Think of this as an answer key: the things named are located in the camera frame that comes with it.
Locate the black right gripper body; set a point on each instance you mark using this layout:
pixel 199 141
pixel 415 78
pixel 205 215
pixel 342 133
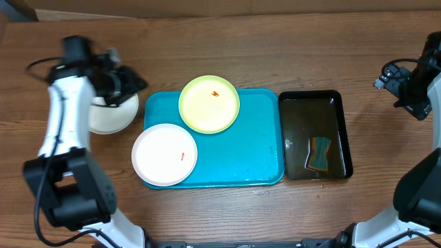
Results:
pixel 400 85

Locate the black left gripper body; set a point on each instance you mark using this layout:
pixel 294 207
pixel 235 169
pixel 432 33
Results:
pixel 122 85

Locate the cream white plate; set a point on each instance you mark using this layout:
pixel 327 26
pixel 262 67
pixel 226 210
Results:
pixel 112 119

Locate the yellow green plate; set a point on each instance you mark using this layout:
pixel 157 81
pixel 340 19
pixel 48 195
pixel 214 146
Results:
pixel 209 104

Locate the green yellow sponge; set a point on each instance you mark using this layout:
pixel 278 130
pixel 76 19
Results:
pixel 317 156

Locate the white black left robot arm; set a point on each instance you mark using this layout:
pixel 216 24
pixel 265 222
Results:
pixel 74 197

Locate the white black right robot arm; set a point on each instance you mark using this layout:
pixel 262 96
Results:
pixel 415 211

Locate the black water basin tray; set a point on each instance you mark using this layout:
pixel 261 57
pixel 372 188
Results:
pixel 307 114

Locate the teal plastic tray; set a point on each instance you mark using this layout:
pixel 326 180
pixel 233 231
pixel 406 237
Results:
pixel 248 153

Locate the pinkish white plate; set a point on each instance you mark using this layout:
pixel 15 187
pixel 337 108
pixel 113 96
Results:
pixel 164 155

